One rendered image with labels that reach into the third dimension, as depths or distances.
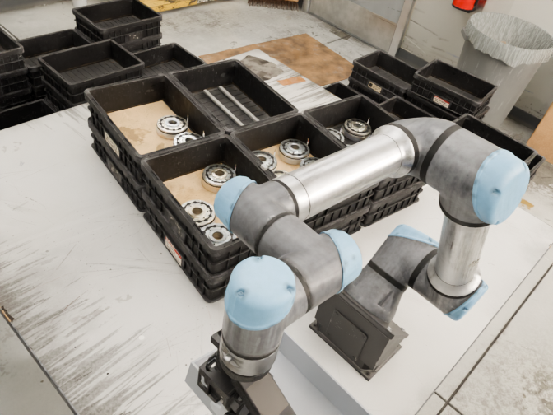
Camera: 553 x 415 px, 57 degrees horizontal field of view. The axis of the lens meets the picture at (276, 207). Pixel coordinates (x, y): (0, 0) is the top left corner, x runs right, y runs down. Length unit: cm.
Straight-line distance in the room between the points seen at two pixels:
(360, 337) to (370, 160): 58
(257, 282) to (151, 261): 98
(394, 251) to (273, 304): 76
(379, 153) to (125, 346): 82
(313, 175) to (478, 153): 29
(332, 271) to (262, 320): 12
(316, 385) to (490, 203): 45
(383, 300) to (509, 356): 137
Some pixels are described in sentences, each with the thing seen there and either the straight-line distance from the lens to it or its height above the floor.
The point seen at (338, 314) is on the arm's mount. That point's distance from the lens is 130.
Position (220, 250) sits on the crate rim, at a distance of 125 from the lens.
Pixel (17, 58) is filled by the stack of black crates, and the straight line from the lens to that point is 282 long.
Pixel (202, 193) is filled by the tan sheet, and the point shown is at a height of 83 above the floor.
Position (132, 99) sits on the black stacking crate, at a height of 86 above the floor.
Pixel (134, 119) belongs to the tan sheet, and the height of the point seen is 83.
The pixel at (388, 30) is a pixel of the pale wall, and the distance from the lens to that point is 461.
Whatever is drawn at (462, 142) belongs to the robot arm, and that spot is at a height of 141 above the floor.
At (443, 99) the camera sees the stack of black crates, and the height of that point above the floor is 54.
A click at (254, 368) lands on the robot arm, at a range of 65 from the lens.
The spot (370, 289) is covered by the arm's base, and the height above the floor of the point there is 91.
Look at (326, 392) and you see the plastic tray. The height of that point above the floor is 100.
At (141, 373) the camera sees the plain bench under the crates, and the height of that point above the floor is 70.
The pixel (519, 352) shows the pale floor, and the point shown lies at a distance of 262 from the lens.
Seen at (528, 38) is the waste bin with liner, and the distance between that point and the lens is 404.
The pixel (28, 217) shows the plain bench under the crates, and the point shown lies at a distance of 168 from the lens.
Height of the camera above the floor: 185
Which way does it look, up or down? 42 degrees down
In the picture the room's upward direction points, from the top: 12 degrees clockwise
